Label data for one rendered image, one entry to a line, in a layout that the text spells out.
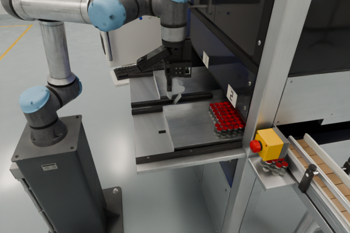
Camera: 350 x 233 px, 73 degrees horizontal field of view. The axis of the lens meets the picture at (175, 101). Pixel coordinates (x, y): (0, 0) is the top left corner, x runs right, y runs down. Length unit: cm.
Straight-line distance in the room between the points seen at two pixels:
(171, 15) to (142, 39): 99
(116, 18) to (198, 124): 59
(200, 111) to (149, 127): 25
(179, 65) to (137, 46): 96
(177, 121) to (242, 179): 35
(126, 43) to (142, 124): 75
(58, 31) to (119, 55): 70
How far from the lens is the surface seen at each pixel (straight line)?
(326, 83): 87
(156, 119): 104
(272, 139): 79
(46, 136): 116
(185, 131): 98
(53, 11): 73
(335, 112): 99
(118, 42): 161
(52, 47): 104
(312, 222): 99
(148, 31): 164
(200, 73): 139
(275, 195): 124
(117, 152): 215
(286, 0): 66
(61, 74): 111
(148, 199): 183
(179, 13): 66
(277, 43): 69
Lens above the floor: 154
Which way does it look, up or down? 35 degrees down
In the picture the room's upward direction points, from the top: straight up
